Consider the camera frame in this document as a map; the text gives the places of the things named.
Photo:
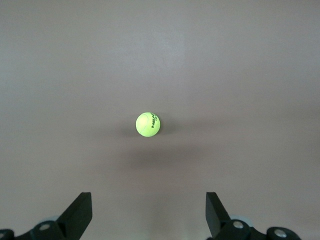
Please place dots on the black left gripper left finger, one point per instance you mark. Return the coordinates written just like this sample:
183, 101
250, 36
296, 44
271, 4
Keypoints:
75, 217

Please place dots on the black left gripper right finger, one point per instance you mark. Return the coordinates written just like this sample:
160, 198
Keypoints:
217, 217

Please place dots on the yellow-green tennis ball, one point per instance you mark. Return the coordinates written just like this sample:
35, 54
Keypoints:
148, 124

